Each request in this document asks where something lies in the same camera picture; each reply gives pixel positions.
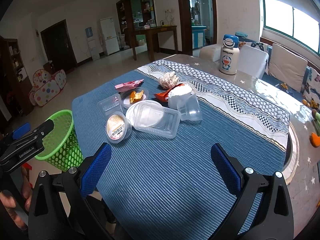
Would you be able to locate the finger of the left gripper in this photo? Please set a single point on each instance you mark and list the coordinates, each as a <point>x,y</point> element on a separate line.
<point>39,132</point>
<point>21,131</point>

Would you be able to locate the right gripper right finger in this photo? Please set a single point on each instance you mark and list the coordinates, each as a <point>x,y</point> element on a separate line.
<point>274,216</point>

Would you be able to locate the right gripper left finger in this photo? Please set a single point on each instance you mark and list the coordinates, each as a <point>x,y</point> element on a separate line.
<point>59,208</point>

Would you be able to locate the round lidded food cup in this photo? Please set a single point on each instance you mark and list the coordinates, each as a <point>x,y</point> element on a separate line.
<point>118,127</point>

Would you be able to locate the small clear square container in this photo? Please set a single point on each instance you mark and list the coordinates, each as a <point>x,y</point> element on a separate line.
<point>110,105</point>

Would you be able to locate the pink snack wrapper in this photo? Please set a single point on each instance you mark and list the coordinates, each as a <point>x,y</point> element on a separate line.
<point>124,87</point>

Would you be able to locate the orange gold foil wrapper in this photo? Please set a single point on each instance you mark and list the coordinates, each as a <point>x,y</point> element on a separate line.
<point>136,96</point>

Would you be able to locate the clear rectangular plastic tray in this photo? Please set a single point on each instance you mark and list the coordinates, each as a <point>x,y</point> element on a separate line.
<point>156,120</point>

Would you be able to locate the clear plastic cup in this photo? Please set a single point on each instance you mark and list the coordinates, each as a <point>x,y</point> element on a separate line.
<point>189,108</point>

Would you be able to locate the orange wafer snack packet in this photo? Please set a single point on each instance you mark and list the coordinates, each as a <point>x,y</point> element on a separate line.
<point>164,96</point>

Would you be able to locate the white paper ball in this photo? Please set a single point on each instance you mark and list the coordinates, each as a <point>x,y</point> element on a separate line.
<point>168,80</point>

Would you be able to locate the green mesh trash basket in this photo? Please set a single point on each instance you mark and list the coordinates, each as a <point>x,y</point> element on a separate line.
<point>61,147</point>

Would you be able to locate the person's left hand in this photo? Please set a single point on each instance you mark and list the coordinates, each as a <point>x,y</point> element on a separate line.
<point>11,205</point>

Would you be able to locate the wooden bookshelf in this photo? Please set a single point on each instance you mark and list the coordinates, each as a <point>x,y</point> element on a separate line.
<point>17,65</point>

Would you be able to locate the polka dot play tent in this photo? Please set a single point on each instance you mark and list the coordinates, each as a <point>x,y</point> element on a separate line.
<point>46,86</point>

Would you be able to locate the dark wooden door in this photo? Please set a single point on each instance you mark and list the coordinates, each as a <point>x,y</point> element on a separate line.
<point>58,48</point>

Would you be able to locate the blue ribbed table cloth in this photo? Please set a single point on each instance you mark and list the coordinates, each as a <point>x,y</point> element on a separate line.
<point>160,188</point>

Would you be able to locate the clear round lid plate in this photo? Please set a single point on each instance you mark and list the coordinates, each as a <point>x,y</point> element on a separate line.
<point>125,96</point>

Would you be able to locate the water dispenser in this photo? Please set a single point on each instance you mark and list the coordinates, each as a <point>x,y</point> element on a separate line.
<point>92,44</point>

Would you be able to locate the white round plate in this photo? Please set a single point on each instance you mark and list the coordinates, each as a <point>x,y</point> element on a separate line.
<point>131,111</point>

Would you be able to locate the white refrigerator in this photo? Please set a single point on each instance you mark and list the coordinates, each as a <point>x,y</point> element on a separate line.
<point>110,42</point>

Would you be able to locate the butterfly print pillow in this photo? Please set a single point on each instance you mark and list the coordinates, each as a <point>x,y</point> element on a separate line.
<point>311,85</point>

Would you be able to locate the beige sofa cushion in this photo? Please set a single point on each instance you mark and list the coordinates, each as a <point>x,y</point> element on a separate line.
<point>287,67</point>

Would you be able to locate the white cushion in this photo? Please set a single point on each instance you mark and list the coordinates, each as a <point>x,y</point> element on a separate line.
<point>252,61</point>

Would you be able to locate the dark wooden table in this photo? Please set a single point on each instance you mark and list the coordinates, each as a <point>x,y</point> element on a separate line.
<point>150,34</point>

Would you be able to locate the Doraemon white water bottle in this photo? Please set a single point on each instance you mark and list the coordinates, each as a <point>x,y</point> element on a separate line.
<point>229,55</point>

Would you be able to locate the blue white cabinet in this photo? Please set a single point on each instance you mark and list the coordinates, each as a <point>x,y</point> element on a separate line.
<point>198,36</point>

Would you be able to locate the window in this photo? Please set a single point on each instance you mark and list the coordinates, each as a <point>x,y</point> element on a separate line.
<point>293,23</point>

